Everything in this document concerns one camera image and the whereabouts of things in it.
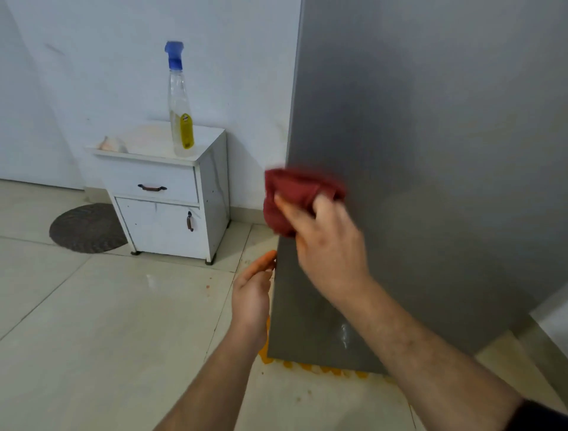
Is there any person's left hand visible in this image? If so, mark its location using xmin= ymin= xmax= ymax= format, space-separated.
xmin=230 ymin=249 xmax=279 ymax=343

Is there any person's right hand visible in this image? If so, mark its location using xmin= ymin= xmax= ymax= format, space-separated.
xmin=273 ymin=193 xmax=375 ymax=308

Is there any red cloth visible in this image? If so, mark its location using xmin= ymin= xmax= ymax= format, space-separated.
xmin=262 ymin=166 xmax=348 ymax=239

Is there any silver refrigerator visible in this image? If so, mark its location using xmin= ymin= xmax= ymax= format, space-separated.
xmin=267 ymin=0 xmax=568 ymax=375

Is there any spray bottle blue nozzle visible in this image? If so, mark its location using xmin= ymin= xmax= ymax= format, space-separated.
xmin=164 ymin=40 xmax=196 ymax=159

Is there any person's right forearm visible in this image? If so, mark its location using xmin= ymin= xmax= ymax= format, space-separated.
xmin=339 ymin=277 xmax=568 ymax=431

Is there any person's left forearm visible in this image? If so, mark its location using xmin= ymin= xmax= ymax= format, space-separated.
xmin=152 ymin=326 xmax=268 ymax=431

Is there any small white marble table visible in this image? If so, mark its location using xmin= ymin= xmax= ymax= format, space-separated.
xmin=85 ymin=122 xmax=232 ymax=267

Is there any round dark woven mat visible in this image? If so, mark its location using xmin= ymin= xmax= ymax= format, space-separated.
xmin=48 ymin=202 xmax=130 ymax=255

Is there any white door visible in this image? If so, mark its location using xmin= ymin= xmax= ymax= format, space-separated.
xmin=0 ymin=0 xmax=86 ymax=191

